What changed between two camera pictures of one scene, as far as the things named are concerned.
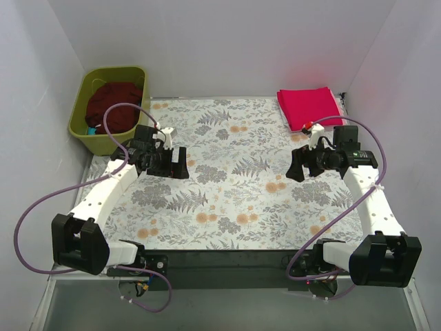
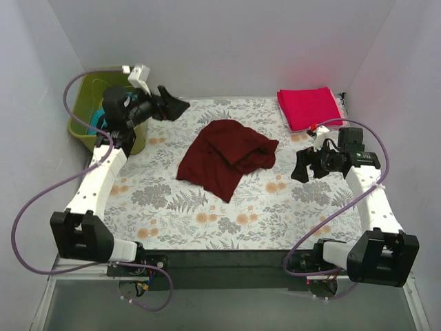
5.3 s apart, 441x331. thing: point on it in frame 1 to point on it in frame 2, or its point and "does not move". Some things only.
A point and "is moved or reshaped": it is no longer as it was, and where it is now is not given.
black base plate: x=222 y=269 does not move
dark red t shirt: x=120 y=118 is moved or reshaped
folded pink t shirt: x=301 y=106 does not move
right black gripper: x=311 y=162 does not move
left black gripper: x=169 y=163 to x=160 y=105
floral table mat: x=238 y=196 does not move
